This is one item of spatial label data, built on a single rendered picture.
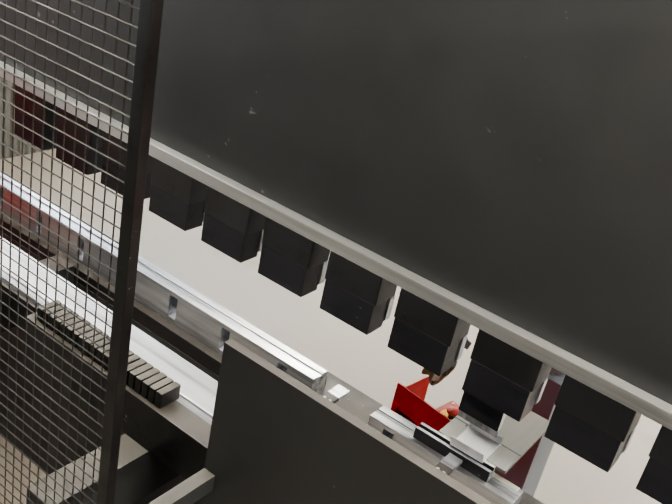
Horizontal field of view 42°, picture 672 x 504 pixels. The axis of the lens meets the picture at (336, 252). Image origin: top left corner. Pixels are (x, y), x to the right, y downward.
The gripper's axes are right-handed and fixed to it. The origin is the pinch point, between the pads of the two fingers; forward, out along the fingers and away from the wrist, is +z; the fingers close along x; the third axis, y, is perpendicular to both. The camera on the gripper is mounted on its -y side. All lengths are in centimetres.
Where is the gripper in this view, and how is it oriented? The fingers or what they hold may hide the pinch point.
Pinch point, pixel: (434, 380)
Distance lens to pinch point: 253.8
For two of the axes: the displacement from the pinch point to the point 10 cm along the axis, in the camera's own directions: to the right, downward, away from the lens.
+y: -6.8, 1.2, -7.2
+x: 6.8, 4.5, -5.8
